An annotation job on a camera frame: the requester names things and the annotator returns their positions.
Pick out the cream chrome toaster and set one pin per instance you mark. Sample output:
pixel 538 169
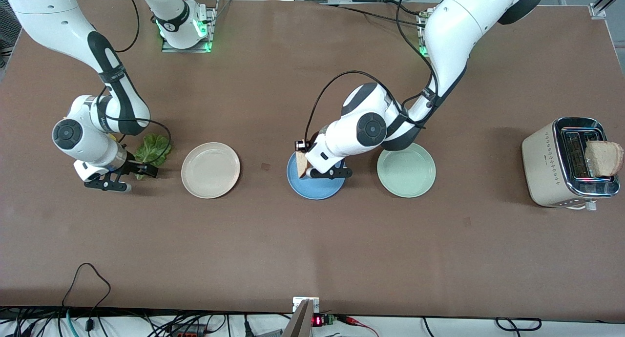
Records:
pixel 542 171

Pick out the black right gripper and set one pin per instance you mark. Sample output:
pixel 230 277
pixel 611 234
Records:
pixel 133 165

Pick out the light green round plate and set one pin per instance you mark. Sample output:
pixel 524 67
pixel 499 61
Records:
pixel 405 173

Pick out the black white checkered fabric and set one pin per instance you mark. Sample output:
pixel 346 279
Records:
pixel 7 29

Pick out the blue round plate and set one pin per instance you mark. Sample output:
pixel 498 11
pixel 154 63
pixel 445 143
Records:
pixel 317 190

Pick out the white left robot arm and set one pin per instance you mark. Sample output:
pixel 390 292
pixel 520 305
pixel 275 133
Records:
pixel 454 34

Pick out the red LED display module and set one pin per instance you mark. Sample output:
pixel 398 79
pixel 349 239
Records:
pixel 318 321

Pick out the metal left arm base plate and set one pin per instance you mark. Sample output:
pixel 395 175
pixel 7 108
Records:
pixel 422 51

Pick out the red black clip leads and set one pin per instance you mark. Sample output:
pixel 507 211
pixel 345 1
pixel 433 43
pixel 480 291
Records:
pixel 351 320

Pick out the brown bread slice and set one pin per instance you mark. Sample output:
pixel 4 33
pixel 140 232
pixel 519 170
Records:
pixel 605 158
pixel 302 163

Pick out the aluminium frame profile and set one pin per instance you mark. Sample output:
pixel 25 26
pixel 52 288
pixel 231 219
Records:
pixel 596 10

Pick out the beige round plate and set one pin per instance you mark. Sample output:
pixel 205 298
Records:
pixel 210 171

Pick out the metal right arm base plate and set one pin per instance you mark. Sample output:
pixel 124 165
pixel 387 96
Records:
pixel 185 50

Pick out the aluminium camera mount post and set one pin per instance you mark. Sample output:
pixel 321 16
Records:
pixel 302 322

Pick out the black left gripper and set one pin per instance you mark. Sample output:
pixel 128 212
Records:
pixel 307 147

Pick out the green lettuce leaf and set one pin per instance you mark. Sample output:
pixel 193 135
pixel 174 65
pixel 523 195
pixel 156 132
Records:
pixel 156 149

